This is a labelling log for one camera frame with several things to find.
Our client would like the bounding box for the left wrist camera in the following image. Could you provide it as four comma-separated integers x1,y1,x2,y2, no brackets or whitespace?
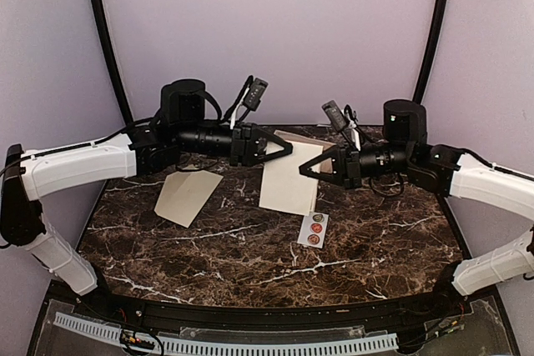
243,78,268,111

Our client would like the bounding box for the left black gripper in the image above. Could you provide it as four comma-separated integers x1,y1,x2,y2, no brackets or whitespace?
175,121,294,167

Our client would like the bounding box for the white slotted cable duct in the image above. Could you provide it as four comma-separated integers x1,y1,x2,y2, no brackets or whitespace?
53,312,398,355

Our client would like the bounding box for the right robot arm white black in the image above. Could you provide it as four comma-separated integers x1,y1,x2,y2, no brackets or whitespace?
300,99,533,318

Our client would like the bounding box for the beige lined letter sheet front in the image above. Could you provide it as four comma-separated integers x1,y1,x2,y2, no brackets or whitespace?
259,141,323,216

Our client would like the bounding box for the right black frame post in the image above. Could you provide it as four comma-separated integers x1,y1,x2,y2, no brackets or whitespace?
412,0,447,104

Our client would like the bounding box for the left black frame post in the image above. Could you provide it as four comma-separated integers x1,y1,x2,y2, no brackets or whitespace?
90,0,134,124

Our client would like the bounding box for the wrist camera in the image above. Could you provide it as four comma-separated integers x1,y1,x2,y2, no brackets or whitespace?
243,78,268,111
321,100,348,133

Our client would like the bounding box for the white sticker sheet with seals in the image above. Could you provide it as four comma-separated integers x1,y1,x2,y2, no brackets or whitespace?
297,213,329,248

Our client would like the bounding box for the black frame post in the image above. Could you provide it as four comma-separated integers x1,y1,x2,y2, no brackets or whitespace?
90,0,134,124
412,0,447,104

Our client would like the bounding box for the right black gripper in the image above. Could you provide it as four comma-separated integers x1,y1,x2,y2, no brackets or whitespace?
299,141,413,190

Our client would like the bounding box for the cream paper envelope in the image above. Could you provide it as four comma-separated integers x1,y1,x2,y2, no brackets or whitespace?
154,169,223,228

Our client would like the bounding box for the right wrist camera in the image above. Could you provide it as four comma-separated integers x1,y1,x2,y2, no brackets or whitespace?
321,100,348,133

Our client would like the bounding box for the beige lined letter sheet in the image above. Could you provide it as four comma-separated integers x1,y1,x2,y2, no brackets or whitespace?
259,141,323,216
275,129,335,151

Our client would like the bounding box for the beige lined letter sheet rear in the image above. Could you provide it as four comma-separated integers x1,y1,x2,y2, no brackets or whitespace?
275,129,335,151

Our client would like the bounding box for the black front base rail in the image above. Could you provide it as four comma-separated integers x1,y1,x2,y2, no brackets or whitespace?
57,284,472,333

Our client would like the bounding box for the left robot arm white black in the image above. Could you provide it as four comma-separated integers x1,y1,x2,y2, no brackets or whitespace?
1,77,293,319

